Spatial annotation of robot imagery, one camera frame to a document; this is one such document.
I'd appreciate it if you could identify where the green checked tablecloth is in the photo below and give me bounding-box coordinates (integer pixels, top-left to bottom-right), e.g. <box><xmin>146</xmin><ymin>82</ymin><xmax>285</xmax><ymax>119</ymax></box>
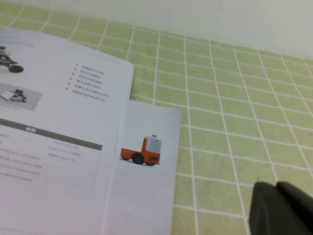
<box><xmin>0</xmin><ymin>1</ymin><xmax>313</xmax><ymax>235</ymax></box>

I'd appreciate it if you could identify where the AgileX robot brochure book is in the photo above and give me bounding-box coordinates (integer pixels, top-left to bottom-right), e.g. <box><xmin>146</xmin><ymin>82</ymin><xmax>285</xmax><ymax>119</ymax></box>
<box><xmin>0</xmin><ymin>28</ymin><xmax>183</xmax><ymax>235</ymax></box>

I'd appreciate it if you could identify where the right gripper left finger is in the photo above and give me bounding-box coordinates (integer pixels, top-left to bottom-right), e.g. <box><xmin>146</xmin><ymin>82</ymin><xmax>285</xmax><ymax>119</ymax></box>
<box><xmin>248</xmin><ymin>181</ymin><xmax>301</xmax><ymax>235</ymax></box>

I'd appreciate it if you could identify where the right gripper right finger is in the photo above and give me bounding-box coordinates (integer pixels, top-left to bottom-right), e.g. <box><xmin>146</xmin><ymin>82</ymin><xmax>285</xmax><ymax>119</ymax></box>
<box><xmin>277</xmin><ymin>181</ymin><xmax>313</xmax><ymax>235</ymax></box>

